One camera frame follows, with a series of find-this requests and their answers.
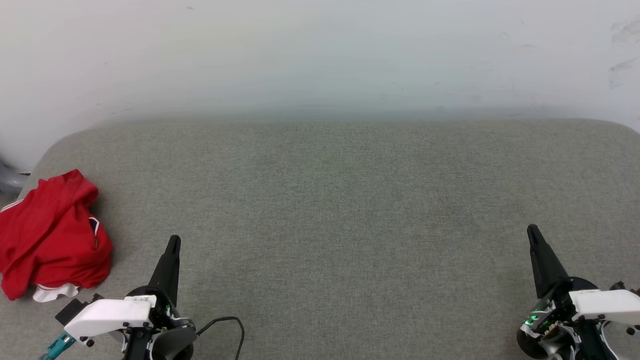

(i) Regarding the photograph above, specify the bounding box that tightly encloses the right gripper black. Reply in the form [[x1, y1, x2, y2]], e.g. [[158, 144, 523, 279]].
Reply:
[[522, 224, 618, 360]]

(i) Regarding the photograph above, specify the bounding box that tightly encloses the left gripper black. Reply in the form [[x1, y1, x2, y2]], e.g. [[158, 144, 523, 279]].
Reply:
[[122, 235, 197, 360]]

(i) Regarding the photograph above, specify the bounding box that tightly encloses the red basketball jersey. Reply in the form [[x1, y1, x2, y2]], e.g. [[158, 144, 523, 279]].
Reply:
[[0, 169, 114, 303]]

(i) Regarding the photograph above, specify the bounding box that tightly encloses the left white camera mount bracket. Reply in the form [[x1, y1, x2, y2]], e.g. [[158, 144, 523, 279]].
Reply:
[[64, 295, 158, 342]]

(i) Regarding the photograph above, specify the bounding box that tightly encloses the thin black cable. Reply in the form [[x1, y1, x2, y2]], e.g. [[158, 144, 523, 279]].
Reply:
[[195, 316, 246, 360]]

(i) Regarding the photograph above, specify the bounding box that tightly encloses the left teal cable connector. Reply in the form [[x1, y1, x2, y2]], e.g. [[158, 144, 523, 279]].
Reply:
[[40, 332, 77, 360]]

